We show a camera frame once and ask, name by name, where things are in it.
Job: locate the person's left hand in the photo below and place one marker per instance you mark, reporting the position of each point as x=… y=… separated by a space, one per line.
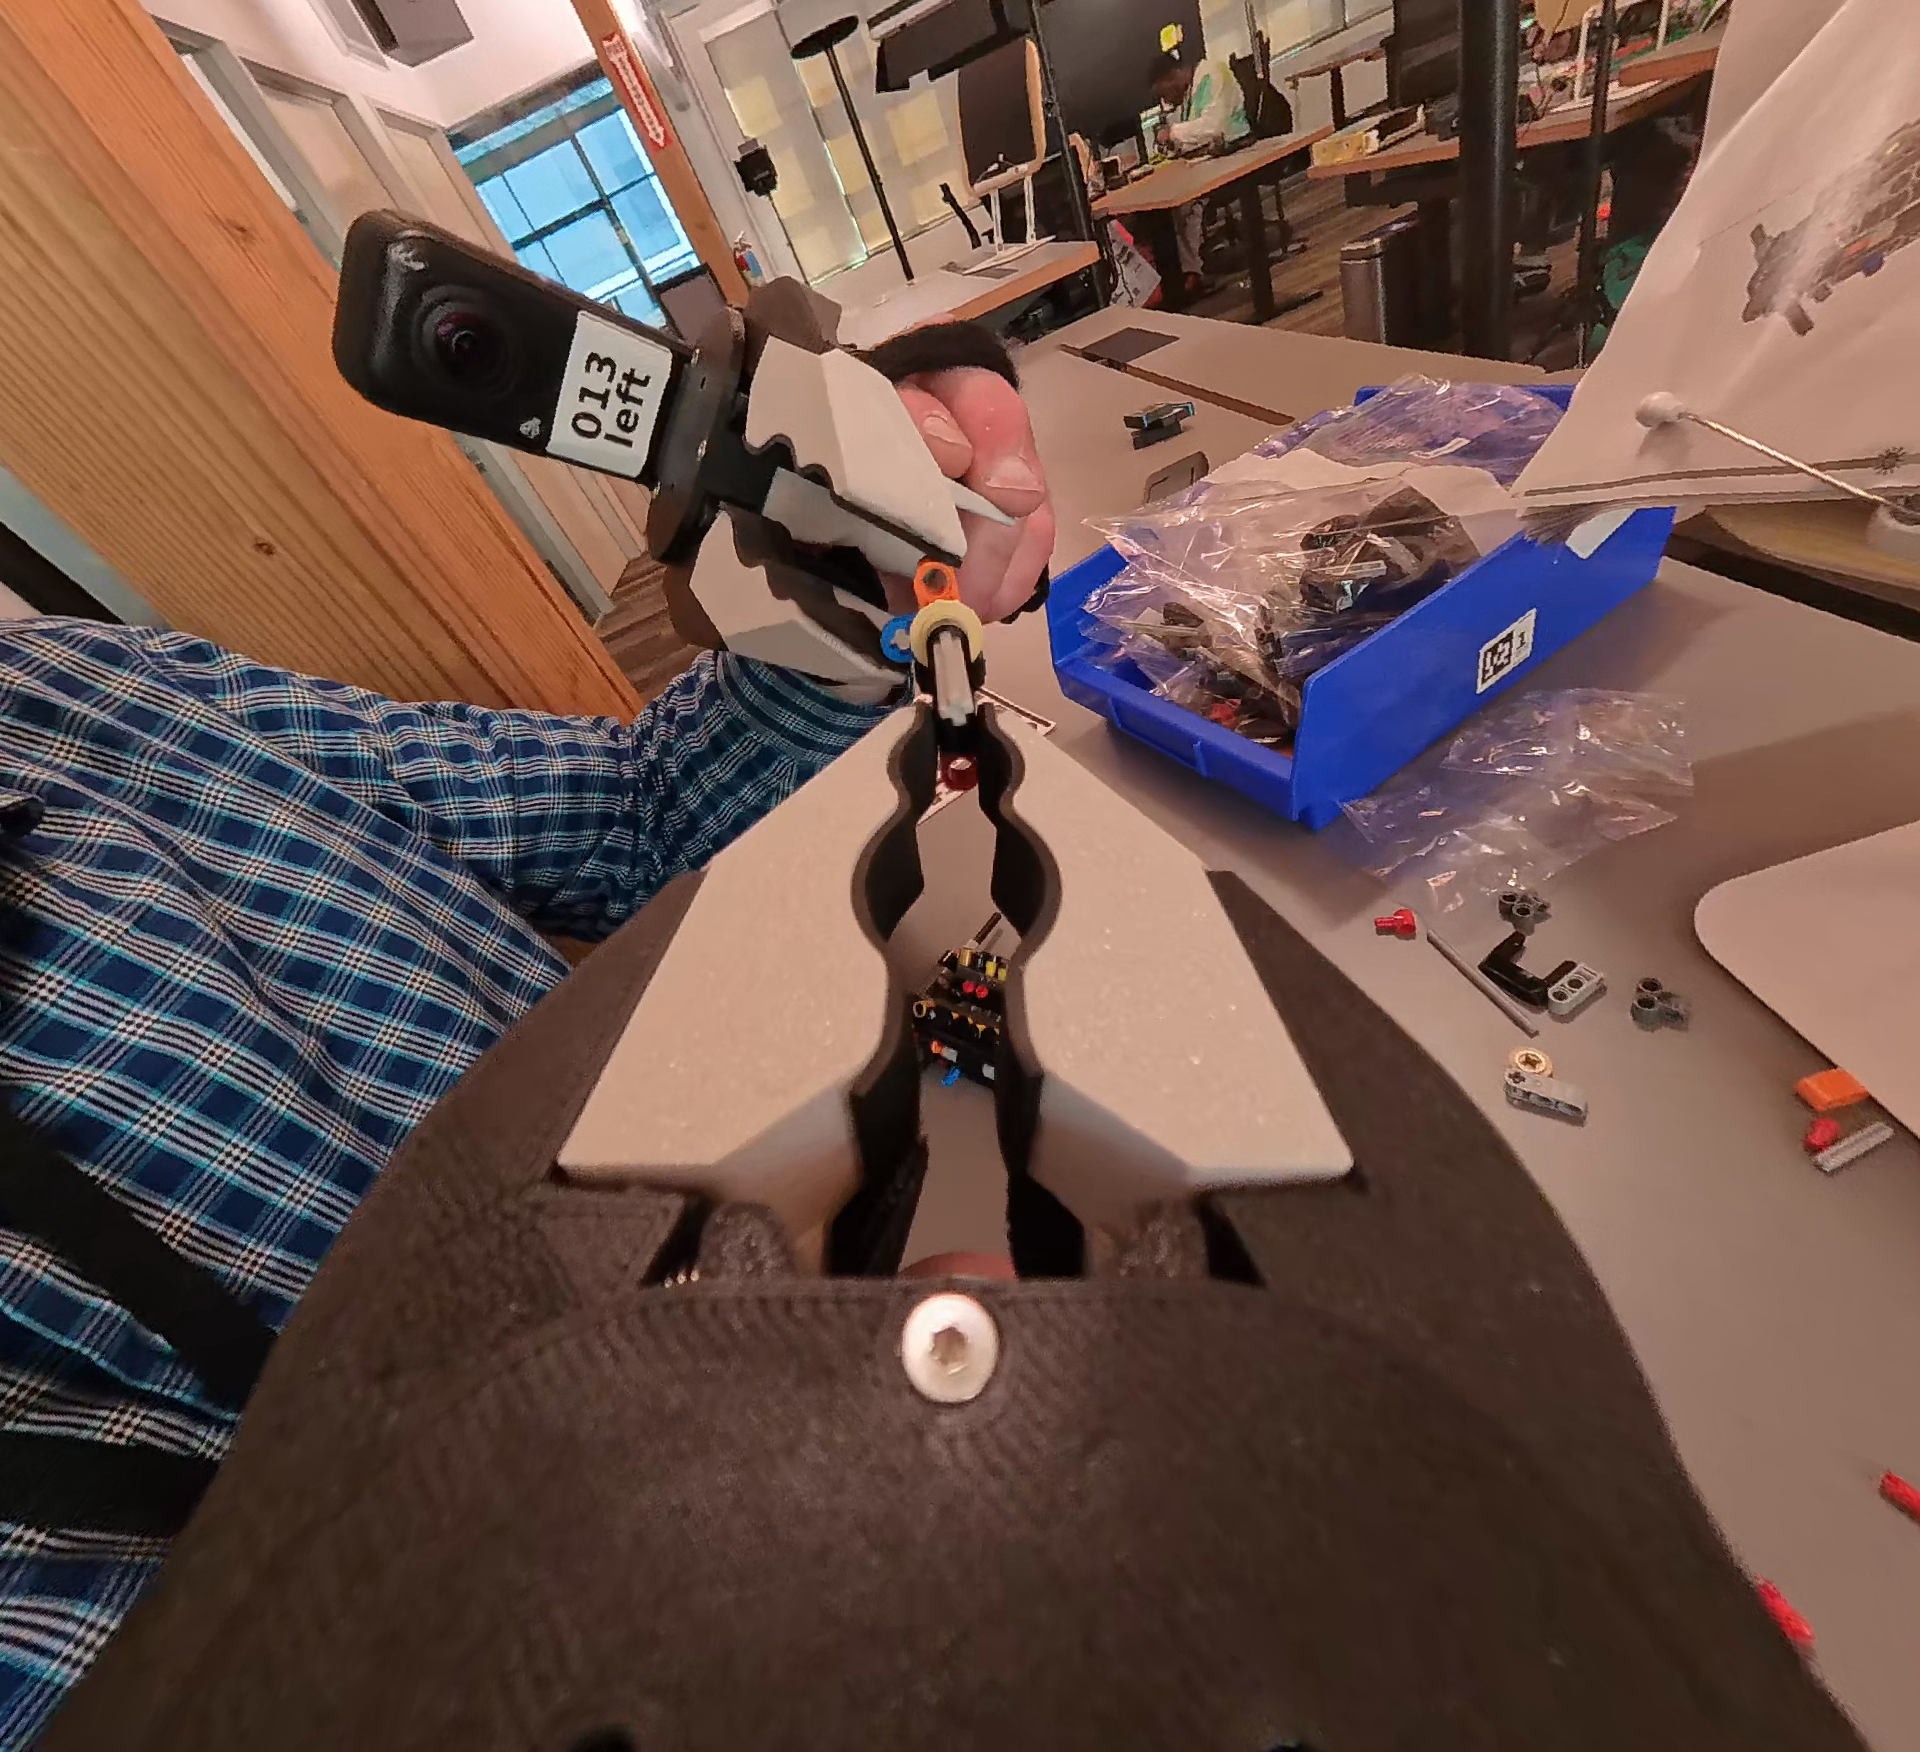
x=1004 y=433

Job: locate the orange lego connector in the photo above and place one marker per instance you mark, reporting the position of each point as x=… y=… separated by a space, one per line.
x=1830 y=1090

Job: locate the grey trash can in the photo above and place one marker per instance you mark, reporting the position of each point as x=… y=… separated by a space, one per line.
x=1380 y=284

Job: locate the large black monitor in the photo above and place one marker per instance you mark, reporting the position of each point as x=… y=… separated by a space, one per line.
x=1125 y=44

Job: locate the lego car chassis model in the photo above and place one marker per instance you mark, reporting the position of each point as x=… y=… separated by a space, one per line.
x=960 y=1017

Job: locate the black angled lego beam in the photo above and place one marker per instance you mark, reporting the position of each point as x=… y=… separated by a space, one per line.
x=1514 y=972

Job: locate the white lego instruction book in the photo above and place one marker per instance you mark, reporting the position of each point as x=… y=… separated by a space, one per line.
x=1800 y=209

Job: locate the small lego axle assembly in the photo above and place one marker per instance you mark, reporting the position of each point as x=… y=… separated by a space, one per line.
x=948 y=628

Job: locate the pile of clear parts bags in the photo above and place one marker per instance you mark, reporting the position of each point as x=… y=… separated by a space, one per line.
x=1274 y=554

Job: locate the clear plastic bag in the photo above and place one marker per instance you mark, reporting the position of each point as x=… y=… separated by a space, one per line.
x=1529 y=777

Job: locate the blue bin with label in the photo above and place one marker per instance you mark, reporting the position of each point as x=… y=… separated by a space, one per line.
x=1424 y=716

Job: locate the small dark grey connector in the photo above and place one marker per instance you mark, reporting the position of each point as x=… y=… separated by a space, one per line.
x=1523 y=907

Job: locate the grey beam with tan gear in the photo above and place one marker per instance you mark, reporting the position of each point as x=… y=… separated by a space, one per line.
x=1553 y=1092

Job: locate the long grey lego axle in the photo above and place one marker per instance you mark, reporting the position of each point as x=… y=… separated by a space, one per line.
x=1476 y=983

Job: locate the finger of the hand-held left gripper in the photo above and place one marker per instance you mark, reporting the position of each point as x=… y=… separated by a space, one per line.
x=838 y=433
x=780 y=612

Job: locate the wooden office desk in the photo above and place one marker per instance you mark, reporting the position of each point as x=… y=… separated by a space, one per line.
x=1200 y=180

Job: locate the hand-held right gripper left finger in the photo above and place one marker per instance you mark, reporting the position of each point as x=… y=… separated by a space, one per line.
x=734 y=1017

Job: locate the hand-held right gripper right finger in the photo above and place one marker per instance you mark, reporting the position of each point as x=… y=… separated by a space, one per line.
x=1170 y=1033

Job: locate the person's plaid shirt torso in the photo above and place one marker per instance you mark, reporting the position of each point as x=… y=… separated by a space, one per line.
x=179 y=959

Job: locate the short grey lego axle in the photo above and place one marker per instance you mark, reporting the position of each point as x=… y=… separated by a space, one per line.
x=1859 y=1146

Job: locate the light grey lego beam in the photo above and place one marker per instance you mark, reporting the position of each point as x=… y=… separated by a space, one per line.
x=1575 y=991

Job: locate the person's left forearm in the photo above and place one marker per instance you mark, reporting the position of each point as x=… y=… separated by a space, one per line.
x=645 y=807

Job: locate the dark grey double connector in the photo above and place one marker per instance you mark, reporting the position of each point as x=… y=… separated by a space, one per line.
x=1657 y=1004

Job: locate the small black blue device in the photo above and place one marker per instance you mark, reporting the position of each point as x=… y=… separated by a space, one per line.
x=1159 y=424

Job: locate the black pole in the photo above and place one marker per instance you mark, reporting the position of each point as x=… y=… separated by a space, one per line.
x=1492 y=58

